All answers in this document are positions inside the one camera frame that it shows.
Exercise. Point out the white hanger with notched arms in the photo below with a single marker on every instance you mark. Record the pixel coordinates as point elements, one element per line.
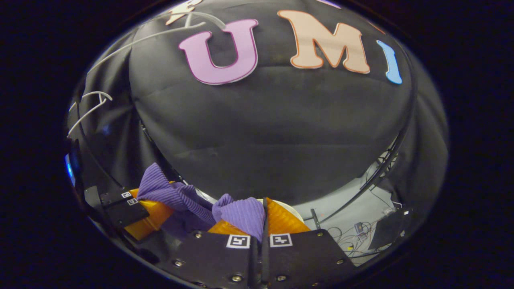
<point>160,34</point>

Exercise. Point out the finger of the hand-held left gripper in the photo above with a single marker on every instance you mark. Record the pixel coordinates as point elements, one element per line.
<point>126,214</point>
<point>116,194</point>

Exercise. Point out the black clothes rack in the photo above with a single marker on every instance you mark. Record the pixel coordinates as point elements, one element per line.
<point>315,218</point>

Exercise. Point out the plain white hanger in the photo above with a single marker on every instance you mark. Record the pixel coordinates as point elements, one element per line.
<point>98,92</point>

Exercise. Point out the black tripod stand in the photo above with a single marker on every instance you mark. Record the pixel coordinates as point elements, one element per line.
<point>383,168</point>

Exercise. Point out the black floor box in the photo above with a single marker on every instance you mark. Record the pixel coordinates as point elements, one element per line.
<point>389,228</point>

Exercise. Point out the purple knit shirt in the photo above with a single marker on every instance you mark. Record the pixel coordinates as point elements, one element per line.
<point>241,214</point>

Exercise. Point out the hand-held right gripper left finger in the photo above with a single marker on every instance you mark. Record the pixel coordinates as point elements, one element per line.
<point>213,257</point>

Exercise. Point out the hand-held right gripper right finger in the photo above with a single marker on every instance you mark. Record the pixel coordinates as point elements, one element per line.
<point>305,257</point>

